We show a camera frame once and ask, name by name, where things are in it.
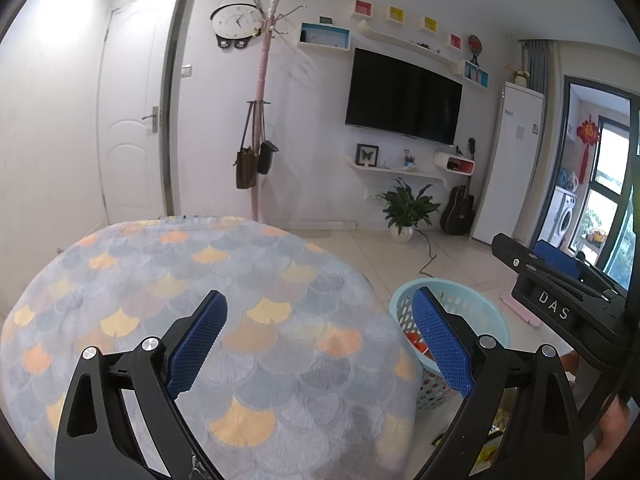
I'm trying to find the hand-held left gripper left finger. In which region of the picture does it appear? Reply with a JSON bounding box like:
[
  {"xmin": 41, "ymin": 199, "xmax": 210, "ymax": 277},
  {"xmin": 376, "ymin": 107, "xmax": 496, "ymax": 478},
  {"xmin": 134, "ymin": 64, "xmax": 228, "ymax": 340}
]
[{"xmin": 54, "ymin": 290, "xmax": 229, "ymax": 480}]

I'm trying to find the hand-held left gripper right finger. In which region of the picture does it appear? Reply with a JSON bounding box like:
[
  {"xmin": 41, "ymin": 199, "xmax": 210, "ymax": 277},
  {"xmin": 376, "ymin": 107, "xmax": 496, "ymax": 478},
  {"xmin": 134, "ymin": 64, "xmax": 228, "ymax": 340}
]
[{"xmin": 411, "ymin": 286, "xmax": 586, "ymax": 480}]

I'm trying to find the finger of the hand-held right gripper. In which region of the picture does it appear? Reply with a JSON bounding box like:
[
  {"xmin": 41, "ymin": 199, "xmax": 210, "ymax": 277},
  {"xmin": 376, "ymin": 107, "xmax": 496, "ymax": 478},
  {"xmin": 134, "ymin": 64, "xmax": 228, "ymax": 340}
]
[
  {"xmin": 491, "ymin": 232, "xmax": 618, "ymax": 306},
  {"xmin": 534, "ymin": 240, "xmax": 631, "ymax": 293}
]

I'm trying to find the light blue plastic basket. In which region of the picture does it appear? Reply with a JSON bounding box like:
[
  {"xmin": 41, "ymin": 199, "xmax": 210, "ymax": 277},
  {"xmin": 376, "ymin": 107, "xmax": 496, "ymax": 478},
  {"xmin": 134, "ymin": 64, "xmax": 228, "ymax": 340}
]
[{"xmin": 389, "ymin": 277, "xmax": 511, "ymax": 411}]

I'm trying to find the person's right hand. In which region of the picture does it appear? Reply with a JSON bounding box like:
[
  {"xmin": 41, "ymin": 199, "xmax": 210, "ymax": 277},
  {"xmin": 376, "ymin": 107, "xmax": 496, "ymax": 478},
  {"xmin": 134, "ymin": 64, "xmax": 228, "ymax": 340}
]
[{"xmin": 597, "ymin": 400, "xmax": 638, "ymax": 468}]

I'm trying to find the white washing machine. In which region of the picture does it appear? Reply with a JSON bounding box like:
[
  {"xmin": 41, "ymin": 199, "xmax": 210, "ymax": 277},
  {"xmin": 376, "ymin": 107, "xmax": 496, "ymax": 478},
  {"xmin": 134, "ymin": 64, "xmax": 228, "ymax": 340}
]
[{"xmin": 547, "ymin": 187, "xmax": 583, "ymax": 251}]

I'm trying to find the black acoustic guitar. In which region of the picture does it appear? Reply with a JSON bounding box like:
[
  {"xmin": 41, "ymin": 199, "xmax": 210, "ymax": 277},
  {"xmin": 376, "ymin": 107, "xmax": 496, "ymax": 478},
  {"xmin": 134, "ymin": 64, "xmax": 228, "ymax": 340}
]
[{"xmin": 440, "ymin": 172, "xmax": 476, "ymax": 235}]

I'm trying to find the pink flat board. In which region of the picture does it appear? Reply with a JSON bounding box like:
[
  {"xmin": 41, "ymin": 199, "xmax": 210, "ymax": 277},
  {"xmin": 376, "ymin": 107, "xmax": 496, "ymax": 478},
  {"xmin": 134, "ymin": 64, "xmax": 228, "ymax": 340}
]
[{"xmin": 500, "ymin": 292, "xmax": 543, "ymax": 330}]

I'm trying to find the white refrigerator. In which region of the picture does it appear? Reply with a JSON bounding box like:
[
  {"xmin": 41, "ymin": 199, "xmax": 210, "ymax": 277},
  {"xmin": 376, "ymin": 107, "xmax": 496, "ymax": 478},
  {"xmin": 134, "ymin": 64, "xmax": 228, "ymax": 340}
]
[{"xmin": 472, "ymin": 82, "xmax": 546, "ymax": 247}]

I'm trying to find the scale patterned tablecloth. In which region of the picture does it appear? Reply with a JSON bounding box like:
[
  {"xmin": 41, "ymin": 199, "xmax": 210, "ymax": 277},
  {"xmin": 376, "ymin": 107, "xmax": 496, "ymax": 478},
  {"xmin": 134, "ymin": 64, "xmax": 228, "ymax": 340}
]
[{"xmin": 0, "ymin": 216, "xmax": 426, "ymax": 480}]

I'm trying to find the potted green plant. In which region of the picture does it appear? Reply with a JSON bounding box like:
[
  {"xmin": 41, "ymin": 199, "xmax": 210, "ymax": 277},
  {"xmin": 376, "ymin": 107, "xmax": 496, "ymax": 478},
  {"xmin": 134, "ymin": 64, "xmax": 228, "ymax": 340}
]
[{"xmin": 381, "ymin": 180, "xmax": 441, "ymax": 245}]

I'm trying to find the white rounded shelf box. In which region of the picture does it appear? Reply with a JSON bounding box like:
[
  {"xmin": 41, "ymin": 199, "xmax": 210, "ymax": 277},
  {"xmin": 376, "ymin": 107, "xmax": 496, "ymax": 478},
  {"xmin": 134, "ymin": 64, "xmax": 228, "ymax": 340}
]
[{"xmin": 433, "ymin": 150, "xmax": 475, "ymax": 173}]

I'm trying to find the red knot decoration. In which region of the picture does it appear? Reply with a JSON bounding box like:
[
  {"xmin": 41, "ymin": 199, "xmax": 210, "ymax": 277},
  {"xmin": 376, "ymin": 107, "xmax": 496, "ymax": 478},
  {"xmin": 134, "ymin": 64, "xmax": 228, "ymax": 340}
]
[{"xmin": 576, "ymin": 115, "xmax": 601, "ymax": 173}]

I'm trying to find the blue trimmed small shelf box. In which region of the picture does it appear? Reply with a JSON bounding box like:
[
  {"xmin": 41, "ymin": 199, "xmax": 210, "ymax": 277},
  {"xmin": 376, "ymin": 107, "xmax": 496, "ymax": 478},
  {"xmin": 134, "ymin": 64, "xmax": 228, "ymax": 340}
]
[{"xmin": 464, "ymin": 60, "xmax": 490, "ymax": 88}]

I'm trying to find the brown hanging bag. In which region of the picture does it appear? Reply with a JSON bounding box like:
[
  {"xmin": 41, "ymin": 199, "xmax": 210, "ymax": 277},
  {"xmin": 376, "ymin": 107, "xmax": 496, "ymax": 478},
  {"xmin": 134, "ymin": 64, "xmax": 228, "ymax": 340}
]
[{"xmin": 234, "ymin": 102, "xmax": 258, "ymax": 190}]

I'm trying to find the grey curtain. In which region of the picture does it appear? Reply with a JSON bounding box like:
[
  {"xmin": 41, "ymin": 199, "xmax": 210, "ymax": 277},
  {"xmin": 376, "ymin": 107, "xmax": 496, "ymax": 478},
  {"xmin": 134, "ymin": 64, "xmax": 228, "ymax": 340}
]
[{"xmin": 517, "ymin": 40, "xmax": 561, "ymax": 93}]

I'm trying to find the black hanging bag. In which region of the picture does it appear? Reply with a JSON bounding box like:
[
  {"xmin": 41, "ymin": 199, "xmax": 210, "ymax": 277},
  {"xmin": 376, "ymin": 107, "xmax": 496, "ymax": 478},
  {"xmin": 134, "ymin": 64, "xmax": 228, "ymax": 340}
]
[{"xmin": 256, "ymin": 105, "xmax": 280, "ymax": 176}]

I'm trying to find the white door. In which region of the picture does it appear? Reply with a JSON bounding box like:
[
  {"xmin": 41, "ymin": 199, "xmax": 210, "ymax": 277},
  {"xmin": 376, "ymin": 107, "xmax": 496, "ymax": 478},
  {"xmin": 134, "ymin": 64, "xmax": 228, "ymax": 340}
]
[{"xmin": 97, "ymin": 0, "xmax": 183, "ymax": 221}]

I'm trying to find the pink coat rack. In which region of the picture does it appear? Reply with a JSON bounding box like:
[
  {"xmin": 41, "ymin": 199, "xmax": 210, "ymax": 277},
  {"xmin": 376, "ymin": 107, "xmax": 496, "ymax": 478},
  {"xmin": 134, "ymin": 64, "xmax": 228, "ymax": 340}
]
[{"xmin": 247, "ymin": 0, "xmax": 307, "ymax": 223}]

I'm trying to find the blue trimmed long shelf box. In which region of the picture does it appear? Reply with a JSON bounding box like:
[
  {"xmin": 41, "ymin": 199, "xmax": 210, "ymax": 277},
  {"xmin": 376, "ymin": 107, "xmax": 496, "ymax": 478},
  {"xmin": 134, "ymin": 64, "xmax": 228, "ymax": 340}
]
[{"xmin": 297, "ymin": 22, "xmax": 352, "ymax": 53}]

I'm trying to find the black floor cable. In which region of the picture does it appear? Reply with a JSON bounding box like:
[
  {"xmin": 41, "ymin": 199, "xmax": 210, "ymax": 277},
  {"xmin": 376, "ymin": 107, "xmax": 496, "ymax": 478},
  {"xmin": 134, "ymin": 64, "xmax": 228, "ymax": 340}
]
[{"xmin": 417, "ymin": 230, "xmax": 438, "ymax": 277}]

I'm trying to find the white wavy wall shelf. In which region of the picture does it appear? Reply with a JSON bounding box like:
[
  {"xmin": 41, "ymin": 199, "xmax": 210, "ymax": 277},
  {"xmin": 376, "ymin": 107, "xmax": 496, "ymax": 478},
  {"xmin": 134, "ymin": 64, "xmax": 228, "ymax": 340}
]
[{"xmin": 345, "ymin": 157, "xmax": 446, "ymax": 181}]

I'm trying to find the black wall television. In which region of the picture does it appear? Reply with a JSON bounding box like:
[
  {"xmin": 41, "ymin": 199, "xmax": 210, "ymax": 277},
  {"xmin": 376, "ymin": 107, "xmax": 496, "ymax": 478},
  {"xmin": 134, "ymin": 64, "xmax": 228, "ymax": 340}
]
[{"xmin": 345, "ymin": 47, "xmax": 463, "ymax": 147}]

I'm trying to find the long white wall shelf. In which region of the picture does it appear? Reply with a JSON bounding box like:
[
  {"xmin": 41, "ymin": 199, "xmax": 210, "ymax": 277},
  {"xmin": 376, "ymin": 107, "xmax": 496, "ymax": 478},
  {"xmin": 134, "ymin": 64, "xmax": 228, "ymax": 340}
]
[{"xmin": 359, "ymin": 20, "xmax": 466, "ymax": 73}]

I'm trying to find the white wall clock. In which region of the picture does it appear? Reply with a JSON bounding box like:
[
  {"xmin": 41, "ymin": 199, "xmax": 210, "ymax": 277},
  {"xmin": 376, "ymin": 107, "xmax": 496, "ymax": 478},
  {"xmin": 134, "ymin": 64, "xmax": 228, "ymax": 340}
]
[{"xmin": 210, "ymin": 0, "xmax": 263, "ymax": 51}]

